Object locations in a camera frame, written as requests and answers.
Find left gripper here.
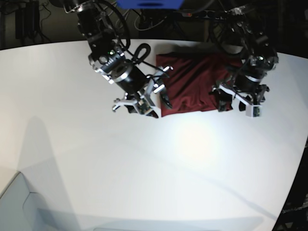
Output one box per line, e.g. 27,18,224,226
209,81,270,112

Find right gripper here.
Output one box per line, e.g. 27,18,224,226
112,66,173,114

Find dark red t-shirt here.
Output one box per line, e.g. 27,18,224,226
156,52,242,117

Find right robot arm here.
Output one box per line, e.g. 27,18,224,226
61,0,172,118

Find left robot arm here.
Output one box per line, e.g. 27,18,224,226
208,4,279,118

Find blue box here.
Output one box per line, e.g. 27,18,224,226
116,0,184,10

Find black power strip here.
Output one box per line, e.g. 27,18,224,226
181,10,227,20

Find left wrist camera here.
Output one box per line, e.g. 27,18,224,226
245,105,262,118

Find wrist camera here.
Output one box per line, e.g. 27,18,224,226
245,105,262,118
137,99,159,118

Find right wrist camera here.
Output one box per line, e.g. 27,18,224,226
137,99,159,118

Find grey cable loops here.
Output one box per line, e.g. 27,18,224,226
105,0,164,31

